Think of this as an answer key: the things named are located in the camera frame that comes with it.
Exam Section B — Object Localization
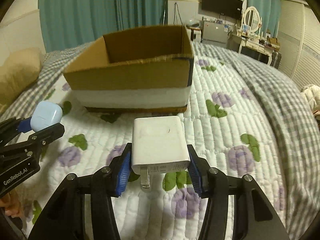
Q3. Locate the silver mini fridge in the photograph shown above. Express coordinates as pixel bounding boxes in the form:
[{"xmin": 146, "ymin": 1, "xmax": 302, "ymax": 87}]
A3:
[{"xmin": 202, "ymin": 21, "xmax": 229, "ymax": 44}]

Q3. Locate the black wall television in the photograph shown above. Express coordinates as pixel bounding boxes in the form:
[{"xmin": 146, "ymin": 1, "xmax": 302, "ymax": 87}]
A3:
[{"xmin": 201, "ymin": 0, "xmax": 243, "ymax": 20}]

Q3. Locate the small white charger cube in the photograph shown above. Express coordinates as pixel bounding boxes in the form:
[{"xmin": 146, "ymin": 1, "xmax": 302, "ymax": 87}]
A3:
[{"xmin": 131, "ymin": 116, "xmax": 190, "ymax": 191}]

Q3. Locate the white puffer jacket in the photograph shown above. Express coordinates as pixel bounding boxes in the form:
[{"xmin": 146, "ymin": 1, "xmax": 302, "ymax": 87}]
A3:
[{"xmin": 300, "ymin": 84, "xmax": 320, "ymax": 121}]

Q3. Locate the green curtain by wardrobe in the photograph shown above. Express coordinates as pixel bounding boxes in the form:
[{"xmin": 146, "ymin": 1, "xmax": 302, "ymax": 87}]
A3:
[{"xmin": 247, "ymin": 0, "xmax": 281, "ymax": 36}]

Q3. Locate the tan pillow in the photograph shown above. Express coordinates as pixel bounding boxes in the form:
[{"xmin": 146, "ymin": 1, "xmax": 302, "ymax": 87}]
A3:
[{"xmin": 1, "ymin": 47, "xmax": 43, "ymax": 112}]

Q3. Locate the dark suitcase by wardrobe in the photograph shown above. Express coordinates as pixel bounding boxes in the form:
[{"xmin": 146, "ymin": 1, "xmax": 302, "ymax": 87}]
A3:
[{"xmin": 270, "ymin": 50, "xmax": 281, "ymax": 69}]

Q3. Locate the green checked bedsheet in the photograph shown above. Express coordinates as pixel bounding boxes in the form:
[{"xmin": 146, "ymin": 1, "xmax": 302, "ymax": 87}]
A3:
[{"xmin": 1, "ymin": 43, "xmax": 319, "ymax": 239}]

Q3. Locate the oval vanity mirror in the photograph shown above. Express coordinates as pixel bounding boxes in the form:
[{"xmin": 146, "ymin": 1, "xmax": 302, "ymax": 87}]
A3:
[{"xmin": 242, "ymin": 6, "xmax": 262, "ymax": 33}]

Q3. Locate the white suitcase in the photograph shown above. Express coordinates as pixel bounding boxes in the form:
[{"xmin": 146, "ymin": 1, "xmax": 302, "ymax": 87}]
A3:
[{"xmin": 188, "ymin": 27, "xmax": 202, "ymax": 42}]

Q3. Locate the white louvered wardrobe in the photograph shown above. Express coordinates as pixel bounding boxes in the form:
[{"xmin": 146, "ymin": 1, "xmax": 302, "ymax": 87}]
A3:
[{"xmin": 277, "ymin": 0, "xmax": 319, "ymax": 89}]

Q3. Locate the white dressing table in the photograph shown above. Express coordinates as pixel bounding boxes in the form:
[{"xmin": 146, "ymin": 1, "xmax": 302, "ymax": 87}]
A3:
[{"xmin": 227, "ymin": 33, "xmax": 273, "ymax": 66}]

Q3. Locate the floral quilted mat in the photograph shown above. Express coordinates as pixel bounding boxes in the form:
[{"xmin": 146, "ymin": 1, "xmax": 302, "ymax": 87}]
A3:
[{"xmin": 18, "ymin": 57, "xmax": 286, "ymax": 239}]

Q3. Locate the open cardboard box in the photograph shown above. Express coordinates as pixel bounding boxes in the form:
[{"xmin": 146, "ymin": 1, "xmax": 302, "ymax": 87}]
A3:
[{"xmin": 63, "ymin": 25, "xmax": 194, "ymax": 113}]

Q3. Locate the light blue earbuds case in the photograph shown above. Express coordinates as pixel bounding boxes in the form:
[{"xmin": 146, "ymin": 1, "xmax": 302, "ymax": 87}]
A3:
[{"xmin": 30, "ymin": 101, "xmax": 63, "ymax": 132}]

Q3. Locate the green window curtain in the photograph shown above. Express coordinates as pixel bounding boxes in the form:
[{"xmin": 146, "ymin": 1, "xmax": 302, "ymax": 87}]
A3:
[{"xmin": 38, "ymin": 0, "xmax": 167, "ymax": 52}]

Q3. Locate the person's left hand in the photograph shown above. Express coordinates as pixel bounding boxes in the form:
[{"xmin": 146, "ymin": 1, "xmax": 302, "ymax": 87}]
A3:
[{"xmin": 0, "ymin": 190, "xmax": 23, "ymax": 218}]

